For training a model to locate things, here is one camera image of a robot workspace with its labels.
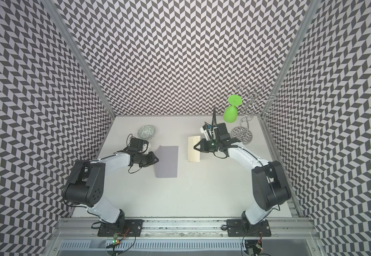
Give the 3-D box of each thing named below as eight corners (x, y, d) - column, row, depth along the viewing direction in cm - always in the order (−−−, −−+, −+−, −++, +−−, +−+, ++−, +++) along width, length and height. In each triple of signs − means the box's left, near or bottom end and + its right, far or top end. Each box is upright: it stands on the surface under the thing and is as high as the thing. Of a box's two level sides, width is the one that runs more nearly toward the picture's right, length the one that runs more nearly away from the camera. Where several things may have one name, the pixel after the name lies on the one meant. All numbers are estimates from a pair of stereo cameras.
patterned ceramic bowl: (136, 135, 109) (135, 132, 106) (146, 126, 114) (145, 123, 111) (147, 141, 105) (146, 138, 103) (157, 131, 110) (156, 128, 108)
